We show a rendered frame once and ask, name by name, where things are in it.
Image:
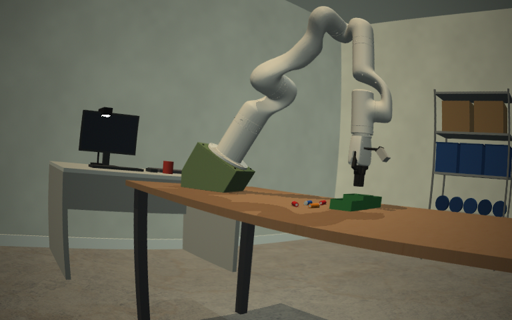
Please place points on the green rack of bins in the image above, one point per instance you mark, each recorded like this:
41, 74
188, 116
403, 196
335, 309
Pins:
355, 202

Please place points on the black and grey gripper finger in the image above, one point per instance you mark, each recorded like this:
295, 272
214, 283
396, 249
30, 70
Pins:
357, 172
364, 168

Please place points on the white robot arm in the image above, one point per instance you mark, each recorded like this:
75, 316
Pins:
269, 79

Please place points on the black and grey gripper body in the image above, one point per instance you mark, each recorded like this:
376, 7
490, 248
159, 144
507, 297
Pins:
358, 142

